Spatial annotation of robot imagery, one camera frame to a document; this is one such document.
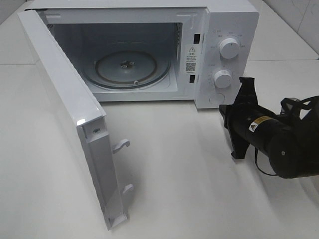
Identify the upper white power knob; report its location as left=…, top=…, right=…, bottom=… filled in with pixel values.
left=219, top=37, right=240, bottom=59

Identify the round white door button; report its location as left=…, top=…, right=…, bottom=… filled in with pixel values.
left=209, top=93, right=225, bottom=105

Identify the white warning label sticker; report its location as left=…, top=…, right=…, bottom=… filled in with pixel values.
left=184, top=44, right=200, bottom=73

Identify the lower white timer knob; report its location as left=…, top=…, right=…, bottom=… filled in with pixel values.
left=213, top=70, right=232, bottom=89

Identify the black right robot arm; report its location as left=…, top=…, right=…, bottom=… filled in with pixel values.
left=218, top=77, right=319, bottom=179

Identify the glass microwave turntable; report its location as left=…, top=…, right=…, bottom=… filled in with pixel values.
left=81, top=42, right=171, bottom=90

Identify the white microwave oven body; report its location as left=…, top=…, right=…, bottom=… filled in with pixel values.
left=24, top=0, right=259, bottom=109

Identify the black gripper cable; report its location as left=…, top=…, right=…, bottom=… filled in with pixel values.
left=254, top=149, right=277, bottom=176

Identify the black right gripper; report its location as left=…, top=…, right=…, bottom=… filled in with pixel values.
left=219, top=77, right=280, bottom=159

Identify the white microwave door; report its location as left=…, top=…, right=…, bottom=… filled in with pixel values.
left=18, top=10, right=133, bottom=230

